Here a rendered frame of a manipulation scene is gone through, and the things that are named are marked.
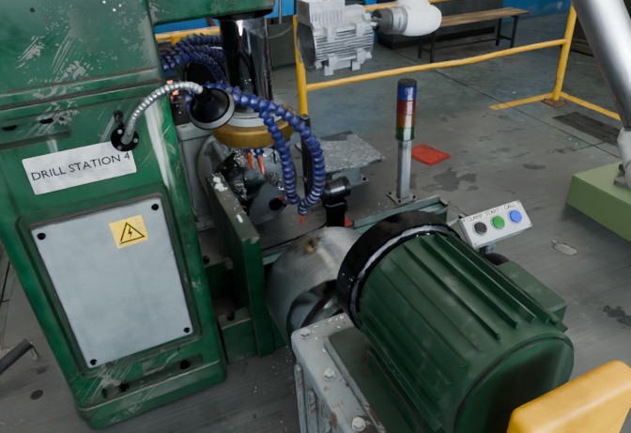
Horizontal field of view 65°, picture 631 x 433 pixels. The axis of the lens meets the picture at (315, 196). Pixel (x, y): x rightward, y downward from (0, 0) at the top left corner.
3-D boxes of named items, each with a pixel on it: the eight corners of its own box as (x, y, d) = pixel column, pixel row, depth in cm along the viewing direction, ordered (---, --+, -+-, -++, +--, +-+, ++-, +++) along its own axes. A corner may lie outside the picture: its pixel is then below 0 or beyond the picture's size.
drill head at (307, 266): (337, 477, 81) (332, 374, 68) (263, 327, 110) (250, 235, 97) (463, 416, 89) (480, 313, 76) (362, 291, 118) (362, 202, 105)
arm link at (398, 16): (408, 7, 165) (393, 7, 162) (405, 37, 169) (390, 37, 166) (393, 4, 172) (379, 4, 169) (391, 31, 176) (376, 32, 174)
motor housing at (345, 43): (319, 80, 157) (315, 17, 148) (296, 66, 172) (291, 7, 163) (375, 69, 164) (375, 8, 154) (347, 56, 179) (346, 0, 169)
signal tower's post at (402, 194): (398, 205, 170) (403, 86, 148) (386, 194, 176) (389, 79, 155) (418, 199, 173) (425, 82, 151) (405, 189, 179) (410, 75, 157)
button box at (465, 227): (462, 254, 114) (474, 247, 109) (449, 225, 116) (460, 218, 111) (520, 233, 119) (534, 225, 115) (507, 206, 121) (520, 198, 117)
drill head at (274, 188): (226, 253, 133) (211, 171, 120) (192, 186, 166) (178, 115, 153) (312, 227, 141) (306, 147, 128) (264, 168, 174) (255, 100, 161)
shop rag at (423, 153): (451, 157, 198) (451, 154, 198) (430, 166, 193) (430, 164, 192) (423, 145, 209) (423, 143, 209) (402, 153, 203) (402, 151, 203)
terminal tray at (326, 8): (311, 27, 153) (309, 3, 149) (298, 22, 161) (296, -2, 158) (346, 22, 157) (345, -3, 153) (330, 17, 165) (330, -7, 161)
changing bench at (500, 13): (506, 42, 624) (511, 6, 602) (523, 49, 598) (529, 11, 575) (406, 59, 587) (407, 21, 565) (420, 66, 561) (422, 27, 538)
